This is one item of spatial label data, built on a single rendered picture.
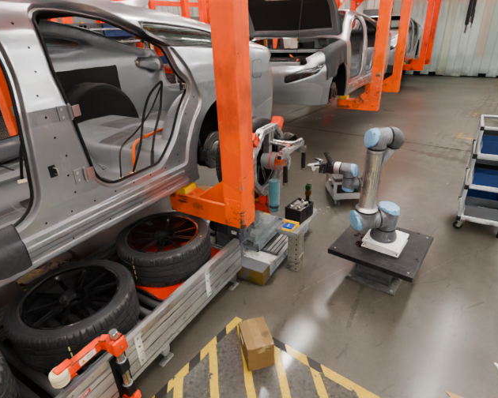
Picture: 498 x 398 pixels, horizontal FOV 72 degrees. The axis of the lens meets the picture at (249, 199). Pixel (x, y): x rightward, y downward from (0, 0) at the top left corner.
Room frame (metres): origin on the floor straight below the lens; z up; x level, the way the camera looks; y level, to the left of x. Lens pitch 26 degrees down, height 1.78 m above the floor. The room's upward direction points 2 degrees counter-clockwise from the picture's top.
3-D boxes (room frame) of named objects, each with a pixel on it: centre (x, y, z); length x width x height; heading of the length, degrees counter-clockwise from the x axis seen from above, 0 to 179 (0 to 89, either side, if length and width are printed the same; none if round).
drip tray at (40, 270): (2.37, 1.72, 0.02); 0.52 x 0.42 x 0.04; 142
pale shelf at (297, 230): (2.32, -0.38, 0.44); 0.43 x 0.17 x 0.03; 148
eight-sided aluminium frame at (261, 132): (2.58, -0.16, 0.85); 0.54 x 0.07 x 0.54; 148
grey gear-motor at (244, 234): (2.49, 0.20, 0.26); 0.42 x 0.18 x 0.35; 58
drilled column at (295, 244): (2.30, -0.36, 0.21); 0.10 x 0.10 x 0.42; 58
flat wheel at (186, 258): (2.11, 0.63, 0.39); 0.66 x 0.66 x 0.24
